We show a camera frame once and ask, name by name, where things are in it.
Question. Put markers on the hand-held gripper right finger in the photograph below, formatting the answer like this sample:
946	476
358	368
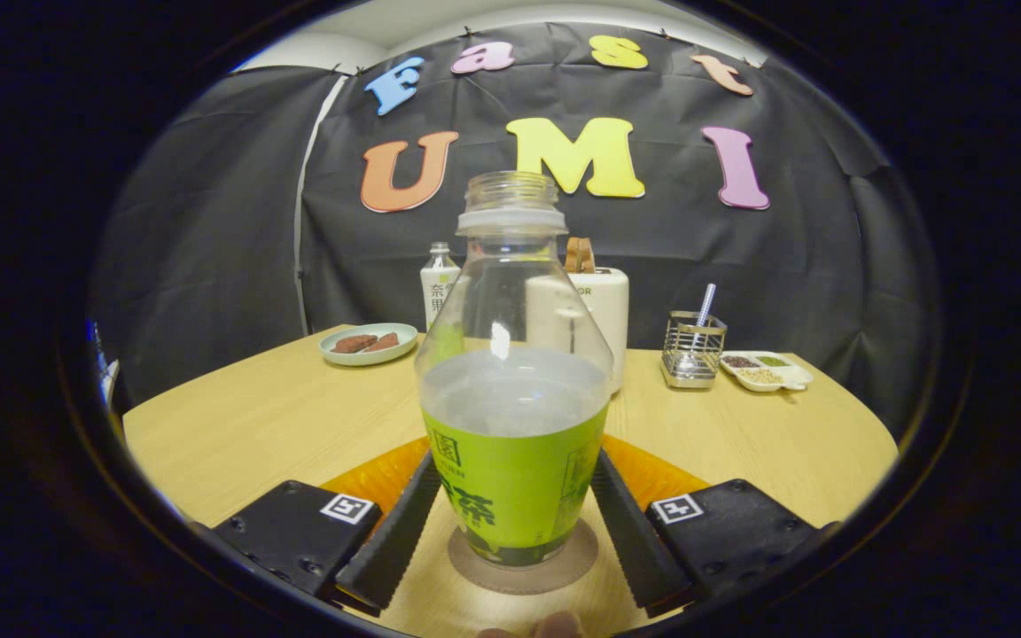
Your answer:
639	540

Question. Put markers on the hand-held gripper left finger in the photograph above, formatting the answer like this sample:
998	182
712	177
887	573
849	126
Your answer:
391	540

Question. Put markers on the round brown coaster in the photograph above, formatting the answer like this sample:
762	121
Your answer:
519	580

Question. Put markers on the clear juice bottle green label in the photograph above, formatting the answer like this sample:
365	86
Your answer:
515	496

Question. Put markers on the tall slim bottle white label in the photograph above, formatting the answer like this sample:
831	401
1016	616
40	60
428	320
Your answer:
435	292

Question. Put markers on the pale green plate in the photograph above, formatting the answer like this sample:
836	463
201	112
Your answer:
369	359

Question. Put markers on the wooden table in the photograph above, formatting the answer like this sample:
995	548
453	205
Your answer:
253	416

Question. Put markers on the brown food piece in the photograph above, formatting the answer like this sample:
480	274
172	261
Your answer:
351	344
385	342

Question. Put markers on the white divided dish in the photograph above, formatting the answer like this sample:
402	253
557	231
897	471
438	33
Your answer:
767	377

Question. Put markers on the cream toaster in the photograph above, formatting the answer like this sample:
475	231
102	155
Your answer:
612	310

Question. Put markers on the metal spoon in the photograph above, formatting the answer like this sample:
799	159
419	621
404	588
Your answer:
706	301

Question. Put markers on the brown bread slice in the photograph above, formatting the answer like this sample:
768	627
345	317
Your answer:
580	255

